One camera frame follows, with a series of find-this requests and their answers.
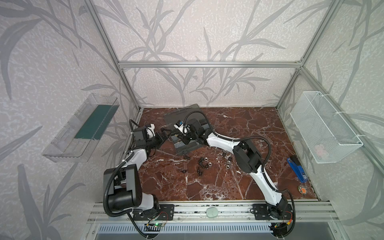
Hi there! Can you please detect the grey compartment organizer box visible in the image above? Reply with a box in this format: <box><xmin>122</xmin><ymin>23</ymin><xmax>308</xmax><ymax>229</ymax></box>
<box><xmin>164</xmin><ymin>104</ymin><xmax>209</xmax><ymax>156</ymax></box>

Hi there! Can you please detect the green oval button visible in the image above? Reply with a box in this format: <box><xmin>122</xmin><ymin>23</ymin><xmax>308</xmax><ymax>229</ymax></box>
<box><xmin>206</xmin><ymin>207</ymin><xmax>219</xmax><ymax>219</ymax></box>

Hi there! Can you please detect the blue stapler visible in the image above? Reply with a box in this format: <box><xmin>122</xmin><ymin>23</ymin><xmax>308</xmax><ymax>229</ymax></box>
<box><xmin>287</xmin><ymin>155</ymin><xmax>308</xmax><ymax>183</ymax></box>

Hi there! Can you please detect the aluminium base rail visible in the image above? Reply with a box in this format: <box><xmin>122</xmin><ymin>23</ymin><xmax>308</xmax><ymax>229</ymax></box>
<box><xmin>86</xmin><ymin>201</ymin><xmax>340</xmax><ymax>224</ymax></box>

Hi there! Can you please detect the white wire mesh basket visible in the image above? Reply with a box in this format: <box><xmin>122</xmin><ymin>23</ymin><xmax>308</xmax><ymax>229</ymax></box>
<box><xmin>290</xmin><ymin>91</ymin><xmax>364</xmax><ymax>164</ymax></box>

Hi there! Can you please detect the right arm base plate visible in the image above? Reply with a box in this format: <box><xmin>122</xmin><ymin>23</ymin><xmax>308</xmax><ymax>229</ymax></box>
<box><xmin>250</xmin><ymin>204</ymin><xmax>294</xmax><ymax>221</ymax></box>

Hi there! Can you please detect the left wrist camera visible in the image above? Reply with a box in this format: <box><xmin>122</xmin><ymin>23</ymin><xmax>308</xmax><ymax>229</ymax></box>
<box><xmin>134</xmin><ymin>124</ymin><xmax>155</xmax><ymax>149</ymax></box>

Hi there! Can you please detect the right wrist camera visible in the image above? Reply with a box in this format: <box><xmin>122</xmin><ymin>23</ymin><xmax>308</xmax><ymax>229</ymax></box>
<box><xmin>174</xmin><ymin>121</ymin><xmax>189</xmax><ymax>135</ymax></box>

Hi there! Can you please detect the clear plastic wall bin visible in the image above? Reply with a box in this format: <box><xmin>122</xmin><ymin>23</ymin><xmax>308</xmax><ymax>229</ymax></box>
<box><xmin>42</xmin><ymin>94</ymin><xmax>120</xmax><ymax>163</ymax></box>

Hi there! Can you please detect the aluminium horizontal frame bar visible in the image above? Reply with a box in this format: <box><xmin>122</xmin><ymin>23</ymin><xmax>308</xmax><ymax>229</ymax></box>
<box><xmin>118</xmin><ymin>61</ymin><xmax>301</xmax><ymax>69</ymax></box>

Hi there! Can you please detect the small round orange object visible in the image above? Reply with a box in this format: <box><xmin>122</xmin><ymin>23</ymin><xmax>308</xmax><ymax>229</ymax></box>
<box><xmin>298</xmin><ymin>185</ymin><xmax>307</xmax><ymax>195</ymax></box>

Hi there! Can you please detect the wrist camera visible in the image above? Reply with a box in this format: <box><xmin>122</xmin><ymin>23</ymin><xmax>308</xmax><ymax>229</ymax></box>
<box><xmin>174</xmin><ymin>121</ymin><xmax>189</xmax><ymax>135</ymax></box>
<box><xmin>134</xmin><ymin>124</ymin><xmax>155</xmax><ymax>149</ymax></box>

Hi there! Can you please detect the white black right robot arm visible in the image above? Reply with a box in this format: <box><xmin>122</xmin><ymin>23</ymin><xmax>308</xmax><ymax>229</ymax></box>
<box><xmin>174</xmin><ymin>119</ymin><xmax>289</xmax><ymax>220</ymax></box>

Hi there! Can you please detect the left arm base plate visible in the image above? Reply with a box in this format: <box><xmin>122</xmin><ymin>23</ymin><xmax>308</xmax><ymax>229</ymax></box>
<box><xmin>133</xmin><ymin>204</ymin><xmax>175</xmax><ymax>221</ymax></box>

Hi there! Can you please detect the green circuit board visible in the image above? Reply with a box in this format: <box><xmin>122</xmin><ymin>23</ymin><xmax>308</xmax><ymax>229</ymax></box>
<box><xmin>145</xmin><ymin>222</ymin><xmax>167</xmax><ymax>232</ymax></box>

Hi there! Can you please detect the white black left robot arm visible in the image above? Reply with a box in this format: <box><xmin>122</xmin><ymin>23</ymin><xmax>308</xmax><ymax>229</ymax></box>
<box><xmin>103</xmin><ymin>120</ymin><xmax>172</xmax><ymax>220</ymax></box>

